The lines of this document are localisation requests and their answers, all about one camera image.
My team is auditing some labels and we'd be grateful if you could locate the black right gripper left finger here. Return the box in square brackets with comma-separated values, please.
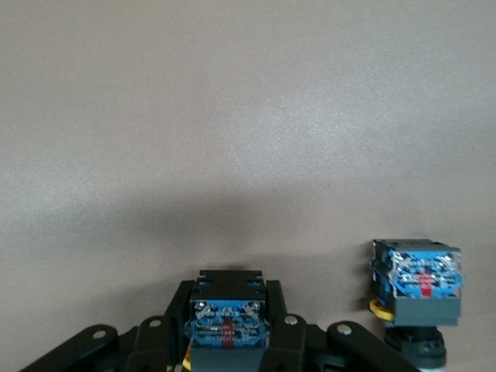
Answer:
[19, 280, 195, 372]

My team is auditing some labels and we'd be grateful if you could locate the yellow push button switch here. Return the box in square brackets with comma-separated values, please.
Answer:
[367, 237, 463, 372]

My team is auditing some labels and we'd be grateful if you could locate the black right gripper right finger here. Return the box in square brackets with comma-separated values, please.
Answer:
[262, 280, 422, 372]

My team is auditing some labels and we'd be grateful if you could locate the red push button switch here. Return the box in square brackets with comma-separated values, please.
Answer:
[181, 269, 272, 372]

